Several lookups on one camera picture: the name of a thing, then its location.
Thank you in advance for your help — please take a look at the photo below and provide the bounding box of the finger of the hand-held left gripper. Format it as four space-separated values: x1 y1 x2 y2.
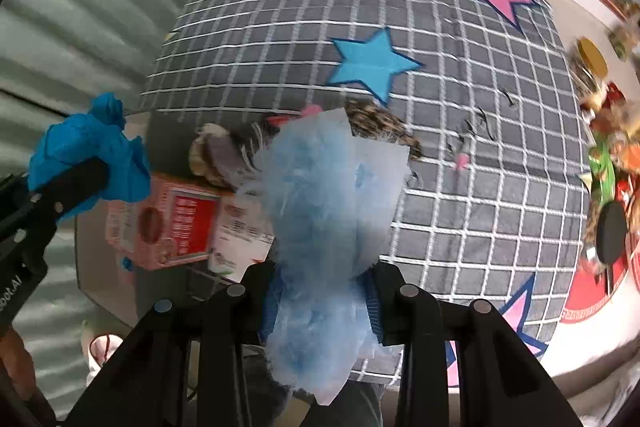
29 157 111 228

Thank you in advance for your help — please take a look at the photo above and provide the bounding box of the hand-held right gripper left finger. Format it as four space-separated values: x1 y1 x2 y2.
65 259 283 427

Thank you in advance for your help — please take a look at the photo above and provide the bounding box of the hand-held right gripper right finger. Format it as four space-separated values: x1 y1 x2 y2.
362 259 583 427

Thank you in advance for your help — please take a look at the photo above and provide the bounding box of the grey storage bin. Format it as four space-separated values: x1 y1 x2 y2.
74 109 261 308

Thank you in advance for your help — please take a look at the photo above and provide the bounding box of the light blue fluffy cloth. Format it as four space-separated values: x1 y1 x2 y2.
235 107 411 408

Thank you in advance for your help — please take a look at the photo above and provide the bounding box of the person's left forearm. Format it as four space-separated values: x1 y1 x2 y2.
0 329 38 408

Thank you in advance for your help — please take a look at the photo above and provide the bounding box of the pink carton box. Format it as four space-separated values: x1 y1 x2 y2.
105 172 223 270

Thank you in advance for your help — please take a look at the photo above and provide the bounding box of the white shoe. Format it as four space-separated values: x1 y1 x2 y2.
82 322 124 388

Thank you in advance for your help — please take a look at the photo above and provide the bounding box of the leopard print cloth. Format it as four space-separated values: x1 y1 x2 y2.
345 99 423 160

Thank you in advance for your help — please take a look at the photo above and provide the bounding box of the red round mat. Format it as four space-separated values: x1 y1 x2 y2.
560 232 640 323

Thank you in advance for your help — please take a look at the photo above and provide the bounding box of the white cloth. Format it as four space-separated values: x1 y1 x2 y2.
547 347 640 427

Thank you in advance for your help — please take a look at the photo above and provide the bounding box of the black round object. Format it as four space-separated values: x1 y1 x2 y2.
597 202 628 265

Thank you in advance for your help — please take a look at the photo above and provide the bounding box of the green packet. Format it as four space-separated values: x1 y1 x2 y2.
587 147 617 208

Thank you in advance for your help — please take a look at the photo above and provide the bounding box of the grey checked star blanket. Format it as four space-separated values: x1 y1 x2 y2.
140 0 593 388

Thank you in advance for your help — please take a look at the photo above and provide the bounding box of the pile of assorted snacks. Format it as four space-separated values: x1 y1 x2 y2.
570 72 640 268

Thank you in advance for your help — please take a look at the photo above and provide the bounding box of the yellow lid jar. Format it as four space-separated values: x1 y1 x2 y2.
575 38 609 78

